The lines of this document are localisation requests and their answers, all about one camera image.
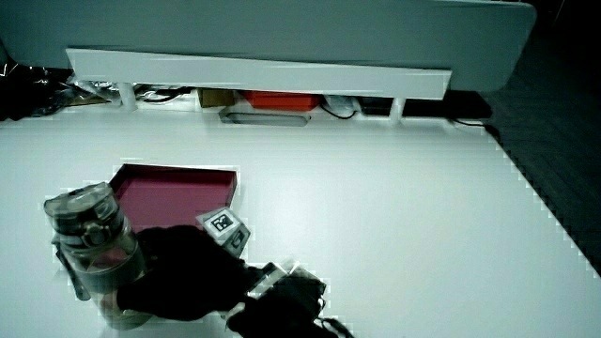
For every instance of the person's right hand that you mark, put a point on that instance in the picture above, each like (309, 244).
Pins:
(188, 272)

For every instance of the clear bottle with grey lid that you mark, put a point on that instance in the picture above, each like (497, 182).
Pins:
(94, 244)

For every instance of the magenta shallow tray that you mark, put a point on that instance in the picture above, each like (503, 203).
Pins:
(169, 197)

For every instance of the grey oblong tray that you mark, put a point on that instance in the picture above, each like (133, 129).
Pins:
(264, 118)

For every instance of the brown cardboard box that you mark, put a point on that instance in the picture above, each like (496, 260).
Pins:
(215, 97)

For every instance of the orange box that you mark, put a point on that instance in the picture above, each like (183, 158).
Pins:
(279, 100)

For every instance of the crumpled silver plastic wrap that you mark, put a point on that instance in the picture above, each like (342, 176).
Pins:
(89, 90)

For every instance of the white desk shelf riser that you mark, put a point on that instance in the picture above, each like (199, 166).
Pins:
(263, 75)

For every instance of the white plastic bag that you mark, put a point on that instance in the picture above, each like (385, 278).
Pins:
(341, 105)

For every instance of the grey desk partition panel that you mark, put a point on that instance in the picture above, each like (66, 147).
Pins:
(291, 28)

